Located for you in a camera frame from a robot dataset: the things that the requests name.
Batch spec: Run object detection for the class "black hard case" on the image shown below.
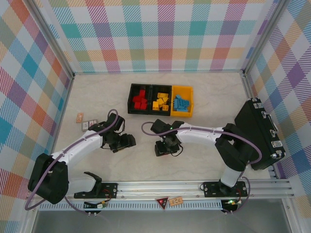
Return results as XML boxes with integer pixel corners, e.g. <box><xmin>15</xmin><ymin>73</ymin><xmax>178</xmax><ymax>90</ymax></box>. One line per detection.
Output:
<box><xmin>234</xmin><ymin>98</ymin><xmax>287</xmax><ymax>170</ymax></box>

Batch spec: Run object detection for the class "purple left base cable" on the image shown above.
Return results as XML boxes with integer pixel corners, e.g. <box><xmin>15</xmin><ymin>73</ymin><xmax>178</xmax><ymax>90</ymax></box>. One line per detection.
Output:
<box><xmin>64</xmin><ymin>196</ymin><xmax>98</xmax><ymax>216</ymax></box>

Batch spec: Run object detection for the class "red triangle sticker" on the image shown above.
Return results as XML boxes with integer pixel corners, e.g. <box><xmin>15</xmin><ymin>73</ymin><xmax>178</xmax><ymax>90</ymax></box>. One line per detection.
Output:
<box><xmin>155</xmin><ymin>197</ymin><xmax>169</xmax><ymax>211</ymax></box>

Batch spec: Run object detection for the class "slotted grey cable duct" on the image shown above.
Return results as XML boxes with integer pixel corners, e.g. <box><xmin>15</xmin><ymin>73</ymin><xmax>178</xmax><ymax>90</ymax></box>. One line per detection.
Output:
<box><xmin>38</xmin><ymin>200</ymin><xmax>240</xmax><ymax>212</ymax></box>

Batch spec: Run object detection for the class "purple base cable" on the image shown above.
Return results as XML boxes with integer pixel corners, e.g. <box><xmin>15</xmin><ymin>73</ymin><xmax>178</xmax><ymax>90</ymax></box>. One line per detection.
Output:
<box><xmin>223</xmin><ymin>176</ymin><xmax>251</xmax><ymax>215</ymax></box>
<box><xmin>64</xmin><ymin>196</ymin><xmax>98</xmax><ymax>216</ymax></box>

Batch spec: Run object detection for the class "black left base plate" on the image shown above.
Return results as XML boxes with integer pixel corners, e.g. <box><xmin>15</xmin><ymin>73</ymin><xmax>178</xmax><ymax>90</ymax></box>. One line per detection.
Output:
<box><xmin>74</xmin><ymin>182</ymin><xmax>119</xmax><ymax>199</ymax></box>

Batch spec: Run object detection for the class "yellow plastic bin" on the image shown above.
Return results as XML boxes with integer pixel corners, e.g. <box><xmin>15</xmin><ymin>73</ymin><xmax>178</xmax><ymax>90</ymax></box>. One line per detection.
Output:
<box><xmin>170</xmin><ymin>85</ymin><xmax>195</xmax><ymax>118</ymax></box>

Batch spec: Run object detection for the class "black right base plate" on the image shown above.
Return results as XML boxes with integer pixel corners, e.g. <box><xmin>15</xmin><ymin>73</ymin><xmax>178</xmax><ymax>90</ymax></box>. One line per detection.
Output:
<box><xmin>203</xmin><ymin>182</ymin><xmax>248</xmax><ymax>198</ymax></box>

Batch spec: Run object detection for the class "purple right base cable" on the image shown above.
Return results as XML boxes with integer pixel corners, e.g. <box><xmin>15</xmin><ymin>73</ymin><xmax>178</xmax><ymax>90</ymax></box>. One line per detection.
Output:
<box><xmin>223</xmin><ymin>176</ymin><xmax>251</xmax><ymax>215</ymax></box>

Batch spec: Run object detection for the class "black plastic bin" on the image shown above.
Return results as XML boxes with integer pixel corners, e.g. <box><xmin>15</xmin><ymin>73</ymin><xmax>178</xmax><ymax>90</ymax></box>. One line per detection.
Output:
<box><xmin>127</xmin><ymin>83</ymin><xmax>153</xmax><ymax>115</ymax></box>
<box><xmin>148</xmin><ymin>84</ymin><xmax>173</xmax><ymax>117</ymax></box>

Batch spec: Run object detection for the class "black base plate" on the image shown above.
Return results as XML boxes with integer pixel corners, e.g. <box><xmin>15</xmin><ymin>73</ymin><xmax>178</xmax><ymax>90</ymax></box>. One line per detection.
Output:
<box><xmin>74</xmin><ymin>182</ymin><xmax>119</xmax><ymax>199</ymax></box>
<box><xmin>203</xmin><ymin>182</ymin><xmax>248</xmax><ymax>198</ymax></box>

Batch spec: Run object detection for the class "aluminium frame post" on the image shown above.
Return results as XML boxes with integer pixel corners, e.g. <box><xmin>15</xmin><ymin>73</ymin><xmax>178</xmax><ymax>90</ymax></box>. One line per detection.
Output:
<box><xmin>28</xmin><ymin>0</ymin><xmax>75</xmax><ymax>78</ymax></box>
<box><xmin>242</xmin><ymin>0</ymin><xmax>288</xmax><ymax>74</ymax></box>

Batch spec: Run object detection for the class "aluminium mounting rail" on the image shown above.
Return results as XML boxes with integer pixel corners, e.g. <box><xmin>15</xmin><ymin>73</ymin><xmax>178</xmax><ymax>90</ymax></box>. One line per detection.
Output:
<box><xmin>26</xmin><ymin>180</ymin><xmax>296</xmax><ymax>201</ymax></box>

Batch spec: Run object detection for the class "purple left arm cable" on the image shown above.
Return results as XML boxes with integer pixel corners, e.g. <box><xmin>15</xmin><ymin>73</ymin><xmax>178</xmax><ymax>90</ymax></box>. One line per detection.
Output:
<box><xmin>25</xmin><ymin>109</ymin><xmax>120</xmax><ymax>211</ymax></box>

